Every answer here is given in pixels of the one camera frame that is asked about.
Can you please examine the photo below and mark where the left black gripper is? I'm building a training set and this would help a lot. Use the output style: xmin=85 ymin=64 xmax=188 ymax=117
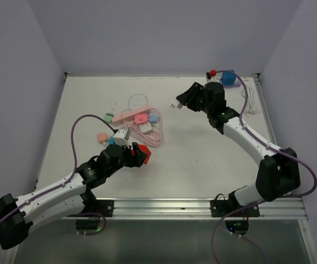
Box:
xmin=106 ymin=140 xmax=147 ymax=177

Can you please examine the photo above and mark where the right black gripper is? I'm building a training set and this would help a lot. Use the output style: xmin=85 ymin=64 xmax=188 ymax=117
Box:
xmin=177 ymin=82 xmax=212 ymax=114

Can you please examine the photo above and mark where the red cube adapter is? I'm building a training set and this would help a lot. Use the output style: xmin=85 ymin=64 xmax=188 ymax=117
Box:
xmin=130 ymin=144 xmax=152 ymax=165

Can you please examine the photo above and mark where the pink power strip cord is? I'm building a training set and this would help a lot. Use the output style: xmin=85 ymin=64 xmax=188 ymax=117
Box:
xmin=125 ymin=107 xmax=163 ymax=147

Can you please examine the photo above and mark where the white plug adapter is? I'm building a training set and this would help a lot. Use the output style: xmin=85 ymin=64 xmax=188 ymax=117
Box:
xmin=138 ymin=123 xmax=152 ymax=135

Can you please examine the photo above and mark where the blue plug adapter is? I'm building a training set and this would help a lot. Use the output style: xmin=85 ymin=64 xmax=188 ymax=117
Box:
xmin=108 ymin=137 xmax=115 ymax=145

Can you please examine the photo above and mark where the pink plug adapter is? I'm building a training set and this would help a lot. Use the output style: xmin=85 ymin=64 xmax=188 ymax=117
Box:
xmin=134 ymin=113 xmax=149 ymax=125

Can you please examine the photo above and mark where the light blue plug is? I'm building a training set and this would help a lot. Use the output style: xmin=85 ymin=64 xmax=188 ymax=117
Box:
xmin=149 ymin=114 xmax=159 ymax=124

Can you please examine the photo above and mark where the pink power strip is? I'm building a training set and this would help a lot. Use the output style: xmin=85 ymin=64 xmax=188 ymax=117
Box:
xmin=111 ymin=106 xmax=151 ymax=126

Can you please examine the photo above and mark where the salmon charger plug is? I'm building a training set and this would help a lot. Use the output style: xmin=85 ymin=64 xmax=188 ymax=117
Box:
xmin=97 ymin=133 xmax=109 ymax=144

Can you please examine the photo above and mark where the green plug adapter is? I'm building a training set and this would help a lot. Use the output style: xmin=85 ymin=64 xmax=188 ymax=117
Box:
xmin=104 ymin=113 xmax=114 ymax=124

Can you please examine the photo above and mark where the thin light blue cable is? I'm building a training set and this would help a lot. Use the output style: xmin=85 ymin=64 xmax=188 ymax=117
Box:
xmin=128 ymin=93 xmax=150 ymax=111

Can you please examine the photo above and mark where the white usb charger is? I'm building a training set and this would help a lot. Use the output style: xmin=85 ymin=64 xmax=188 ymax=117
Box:
xmin=170 ymin=101 xmax=183 ymax=109

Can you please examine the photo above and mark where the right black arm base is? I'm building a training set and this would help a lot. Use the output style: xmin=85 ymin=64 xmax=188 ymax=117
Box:
xmin=210 ymin=191 xmax=260 ymax=235

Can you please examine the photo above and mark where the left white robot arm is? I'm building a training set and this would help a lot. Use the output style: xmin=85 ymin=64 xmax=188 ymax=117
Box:
xmin=0 ymin=142 xmax=151 ymax=250

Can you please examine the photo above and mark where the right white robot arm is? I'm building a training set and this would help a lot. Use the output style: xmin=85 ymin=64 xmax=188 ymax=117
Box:
xmin=176 ymin=82 xmax=300 ymax=216

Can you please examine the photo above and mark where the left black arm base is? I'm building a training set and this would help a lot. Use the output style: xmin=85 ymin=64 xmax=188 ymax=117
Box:
xmin=75 ymin=191 xmax=114 ymax=236

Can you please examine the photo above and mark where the blue cube adapter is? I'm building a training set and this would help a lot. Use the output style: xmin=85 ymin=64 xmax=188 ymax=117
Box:
xmin=220 ymin=70 xmax=236 ymax=86

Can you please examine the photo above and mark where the purple power strip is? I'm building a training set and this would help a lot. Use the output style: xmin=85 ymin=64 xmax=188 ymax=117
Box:
xmin=223 ymin=79 xmax=242 ymax=89

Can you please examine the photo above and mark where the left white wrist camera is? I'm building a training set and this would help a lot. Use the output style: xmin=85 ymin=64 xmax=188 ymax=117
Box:
xmin=112 ymin=128 xmax=131 ymax=147

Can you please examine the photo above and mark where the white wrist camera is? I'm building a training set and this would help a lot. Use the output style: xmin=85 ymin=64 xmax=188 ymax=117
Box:
xmin=112 ymin=128 xmax=131 ymax=147
xmin=206 ymin=74 xmax=220 ymax=84

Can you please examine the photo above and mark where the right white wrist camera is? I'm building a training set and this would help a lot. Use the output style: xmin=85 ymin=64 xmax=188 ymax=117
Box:
xmin=206 ymin=74 xmax=220 ymax=84

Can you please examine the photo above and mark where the white coiled power cord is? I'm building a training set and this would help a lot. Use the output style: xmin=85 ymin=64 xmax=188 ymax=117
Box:
xmin=241 ymin=84 xmax=259 ymax=117

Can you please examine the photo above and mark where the aluminium front rail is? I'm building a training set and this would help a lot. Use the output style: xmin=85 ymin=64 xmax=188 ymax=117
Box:
xmin=18 ymin=195 xmax=309 ymax=221

